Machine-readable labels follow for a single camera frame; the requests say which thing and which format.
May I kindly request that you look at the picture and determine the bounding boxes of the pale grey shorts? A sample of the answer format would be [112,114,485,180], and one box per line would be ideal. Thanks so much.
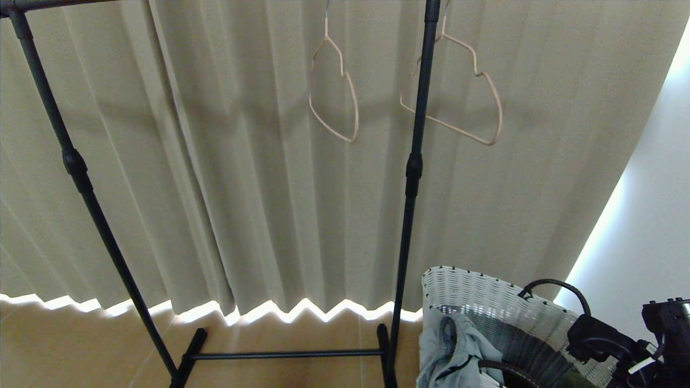
[417,307,506,388]

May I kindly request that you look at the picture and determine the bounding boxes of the black clothes rack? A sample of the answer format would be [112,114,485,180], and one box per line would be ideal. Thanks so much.
[0,0,444,388]

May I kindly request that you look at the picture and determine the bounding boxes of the white laundry basket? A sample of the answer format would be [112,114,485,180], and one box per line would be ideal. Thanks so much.
[420,265,620,388]

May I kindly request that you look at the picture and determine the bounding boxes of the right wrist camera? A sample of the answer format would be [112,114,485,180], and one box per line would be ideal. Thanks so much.
[566,315,640,364]

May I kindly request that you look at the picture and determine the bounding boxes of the green long-sleeved shirt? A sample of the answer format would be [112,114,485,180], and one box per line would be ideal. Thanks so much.
[558,371,598,388]

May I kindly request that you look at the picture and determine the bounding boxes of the beige curtain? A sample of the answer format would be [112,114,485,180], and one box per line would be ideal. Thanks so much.
[0,0,690,325]

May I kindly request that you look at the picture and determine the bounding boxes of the pink clothes hanger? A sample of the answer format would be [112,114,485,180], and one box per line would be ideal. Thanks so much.
[399,0,504,147]
[308,0,360,144]

